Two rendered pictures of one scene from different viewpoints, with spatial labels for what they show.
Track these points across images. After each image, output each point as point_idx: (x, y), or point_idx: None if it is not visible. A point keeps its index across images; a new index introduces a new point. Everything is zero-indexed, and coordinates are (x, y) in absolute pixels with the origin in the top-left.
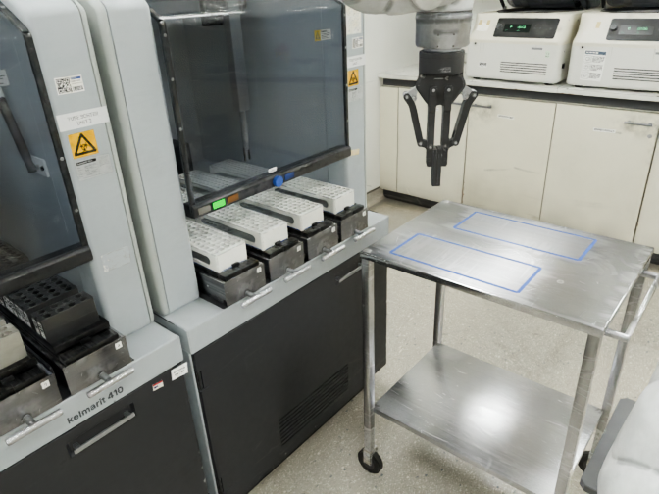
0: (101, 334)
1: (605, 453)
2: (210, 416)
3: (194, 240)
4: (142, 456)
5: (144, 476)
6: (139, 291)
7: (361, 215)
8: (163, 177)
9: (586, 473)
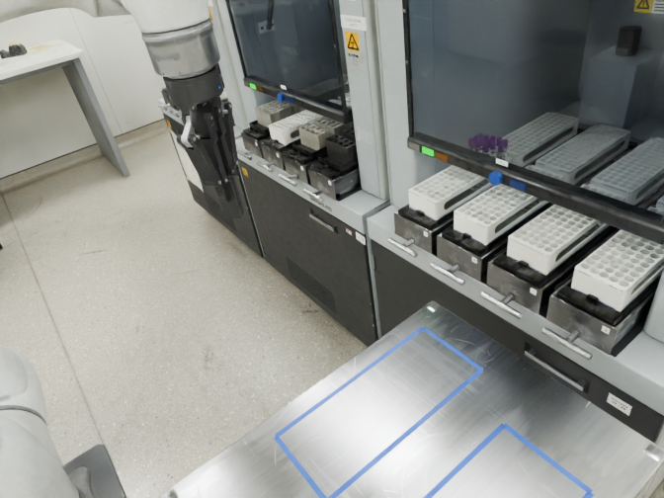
0: (333, 170)
1: (106, 478)
2: (378, 291)
3: (445, 175)
4: (340, 260)
5: (341, 273)
6: (375, 171)
7: (598, 326)
8: (397, 98)
9: (103, 451)
